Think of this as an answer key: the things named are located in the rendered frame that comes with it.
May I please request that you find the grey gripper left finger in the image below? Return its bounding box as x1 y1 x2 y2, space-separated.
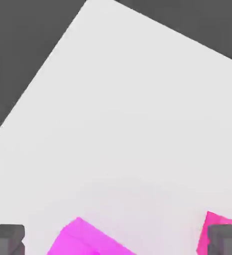
0 224 26 255

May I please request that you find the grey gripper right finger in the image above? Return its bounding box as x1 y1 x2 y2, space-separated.
207 224 232 255

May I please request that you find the small pink cube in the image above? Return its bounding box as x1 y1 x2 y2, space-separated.
196 210 232 255

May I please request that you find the small magenta cube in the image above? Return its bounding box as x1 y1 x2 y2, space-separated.
46 216 138 255

